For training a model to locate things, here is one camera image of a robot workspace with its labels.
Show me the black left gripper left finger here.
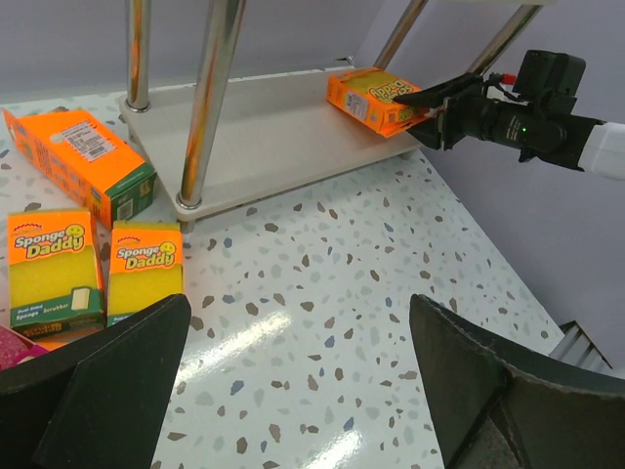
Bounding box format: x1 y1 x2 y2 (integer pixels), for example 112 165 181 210
1 294 191 468

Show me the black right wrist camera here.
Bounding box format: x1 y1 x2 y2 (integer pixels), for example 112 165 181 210
513 50 586 116

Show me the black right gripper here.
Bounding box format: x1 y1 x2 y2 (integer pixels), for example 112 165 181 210
393 72 605 171

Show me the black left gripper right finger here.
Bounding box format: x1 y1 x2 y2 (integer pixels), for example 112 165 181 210
409 295 624 468

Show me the magenta Scrub Mommy box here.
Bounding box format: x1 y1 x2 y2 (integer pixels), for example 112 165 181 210
0 325 47 370

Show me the sponge daddy box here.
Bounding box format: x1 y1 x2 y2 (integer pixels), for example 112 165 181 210
106 221 185 326
8 208 106 341

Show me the orange green Scrub Daddy box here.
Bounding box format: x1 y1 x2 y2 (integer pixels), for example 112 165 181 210
3 108 156 229

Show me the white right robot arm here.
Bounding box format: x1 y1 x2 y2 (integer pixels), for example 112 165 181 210
394 73 624 181

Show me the aluminium frame rail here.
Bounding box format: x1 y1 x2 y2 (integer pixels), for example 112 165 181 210
550 321 612 374

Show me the white two-tier shelf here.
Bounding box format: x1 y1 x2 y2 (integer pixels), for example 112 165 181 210
118 0 558 235

